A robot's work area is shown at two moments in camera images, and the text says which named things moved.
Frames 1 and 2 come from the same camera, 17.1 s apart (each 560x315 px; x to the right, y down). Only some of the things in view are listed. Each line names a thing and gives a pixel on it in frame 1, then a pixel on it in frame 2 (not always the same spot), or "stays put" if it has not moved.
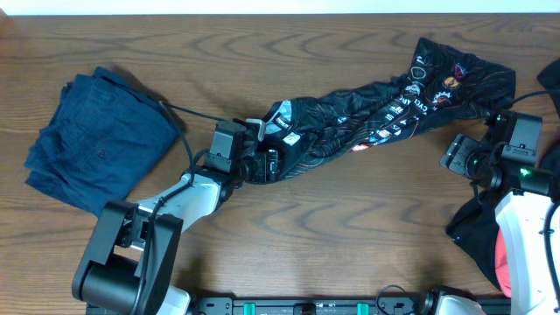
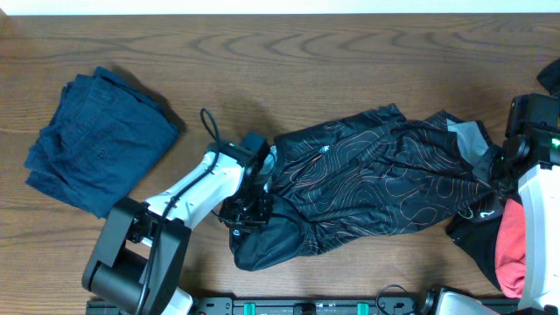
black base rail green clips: [311, 306] stays put
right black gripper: [458, 152] to [494, 155]
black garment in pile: [476, 227] stays put
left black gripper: [269, 164] to [247, 212]
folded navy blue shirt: [107, 136] stays put
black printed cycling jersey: [438, 82] to [363, 182]
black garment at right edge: [549, 77] stays put
